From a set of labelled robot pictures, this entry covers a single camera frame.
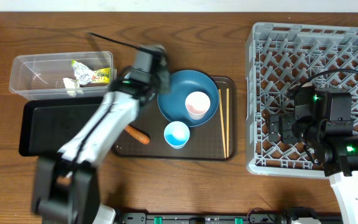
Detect dark blue plate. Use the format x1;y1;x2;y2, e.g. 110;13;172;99
157;70;219;127

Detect pink paper cup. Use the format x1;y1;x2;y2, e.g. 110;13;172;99
185;91;211;120

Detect light blue small cup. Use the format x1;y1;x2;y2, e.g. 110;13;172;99
163;121;190;149

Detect yellow snack wrapper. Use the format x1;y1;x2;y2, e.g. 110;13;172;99
71;60;111;85

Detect white tissue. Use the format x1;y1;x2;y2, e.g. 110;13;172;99
63;78;83;97

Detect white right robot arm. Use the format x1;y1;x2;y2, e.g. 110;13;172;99
268;70;358;223

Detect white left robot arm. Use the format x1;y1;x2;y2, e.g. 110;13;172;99
31;44;170;224

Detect grey dishwasher rack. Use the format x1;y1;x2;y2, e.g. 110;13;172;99
246;22;358;179

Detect clear plastic waste bin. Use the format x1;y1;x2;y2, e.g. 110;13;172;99
9;51;116;100

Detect black waste tray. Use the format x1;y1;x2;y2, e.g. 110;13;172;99
19;96;103;157

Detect orange carrot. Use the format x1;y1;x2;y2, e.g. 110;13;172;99
125;125;150;144

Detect left wooden chopstick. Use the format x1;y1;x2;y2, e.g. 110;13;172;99
218;89;227;159

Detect brown serving tray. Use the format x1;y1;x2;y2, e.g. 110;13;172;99
111;77;237;161

